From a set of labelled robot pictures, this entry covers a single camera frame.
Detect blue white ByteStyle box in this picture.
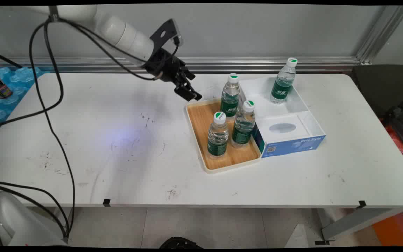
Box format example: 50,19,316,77
238,76,327,159

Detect white insert with grey oval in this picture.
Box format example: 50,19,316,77
257,114,310,144

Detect horizontal aluminium rail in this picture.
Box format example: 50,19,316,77
0,56,361,74

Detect long black cable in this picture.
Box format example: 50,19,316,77
0,19,160,132
29,17,181,242

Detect diagonal aluminium post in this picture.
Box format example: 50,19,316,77
355,5,403,65

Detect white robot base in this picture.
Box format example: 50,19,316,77
0,191,69,247

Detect blue plastic bottle pack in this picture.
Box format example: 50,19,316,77
0,66,44,140

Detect wooden tray with cream rim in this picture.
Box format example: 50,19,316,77
185,98,262,174

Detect orange box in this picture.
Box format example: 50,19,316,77
373,209,403,246

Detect thin black cable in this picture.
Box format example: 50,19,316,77
0,49,23,68

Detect green label water bottle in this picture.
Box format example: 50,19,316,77
207,111,229,161
231,100,256,149
270,58,298,105
220,73,240,122

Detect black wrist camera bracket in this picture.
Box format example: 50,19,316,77
149,18,183,48

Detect white table leg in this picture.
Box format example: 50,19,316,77
315,206,403,245

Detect red bag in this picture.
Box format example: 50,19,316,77
380,119,403,165

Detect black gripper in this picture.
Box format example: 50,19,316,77
144,48,203,102

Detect black base cable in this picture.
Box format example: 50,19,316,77
0,177,70,242

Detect black round floor object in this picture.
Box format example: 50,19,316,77
160,237,204,249

